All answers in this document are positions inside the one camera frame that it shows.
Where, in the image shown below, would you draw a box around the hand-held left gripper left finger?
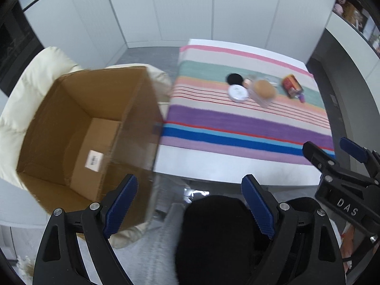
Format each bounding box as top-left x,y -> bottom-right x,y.
33,174 -> 138,285

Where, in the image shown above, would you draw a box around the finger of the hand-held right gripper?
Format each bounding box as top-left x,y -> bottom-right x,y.
302,141 -> 339,181
340,137 -> 380,185

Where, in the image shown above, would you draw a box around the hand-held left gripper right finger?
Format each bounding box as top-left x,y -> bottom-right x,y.
241,175 -> 347,285

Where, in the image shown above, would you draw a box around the brown cardboard box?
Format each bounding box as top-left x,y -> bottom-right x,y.
16,67 -> 164,235

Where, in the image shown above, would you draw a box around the person's right hand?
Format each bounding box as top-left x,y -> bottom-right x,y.
341,224 -> 355,274

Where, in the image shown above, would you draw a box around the person's black trousers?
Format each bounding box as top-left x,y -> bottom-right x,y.
175,195 -> 334,285

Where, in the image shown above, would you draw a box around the grey knit cloth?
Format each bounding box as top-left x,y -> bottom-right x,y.
157,202 -> 190,276

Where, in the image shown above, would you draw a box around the clear container with tan puff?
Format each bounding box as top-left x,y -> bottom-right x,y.
252,79 -> 278,107

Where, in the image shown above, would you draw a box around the striped multicolour cloth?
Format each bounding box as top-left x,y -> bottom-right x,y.
159,44 -> 336,167

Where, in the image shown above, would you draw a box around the white round jar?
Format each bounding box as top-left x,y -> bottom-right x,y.
228,85 -> 249,103

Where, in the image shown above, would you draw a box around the black round compact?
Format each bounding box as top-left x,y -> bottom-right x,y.
226,73 -> 244,86

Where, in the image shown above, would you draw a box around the white built-in counter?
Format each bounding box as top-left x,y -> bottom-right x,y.
307,12 -> 380,161

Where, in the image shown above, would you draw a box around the cream padded chair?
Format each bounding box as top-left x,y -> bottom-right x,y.
0,46 -> 173,250

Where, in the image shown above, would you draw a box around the dark glass cabinet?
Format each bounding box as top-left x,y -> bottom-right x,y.
0,3 -> 45,95

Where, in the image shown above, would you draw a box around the white wardrobe doors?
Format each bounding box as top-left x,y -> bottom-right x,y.
24,0 -> 339,49

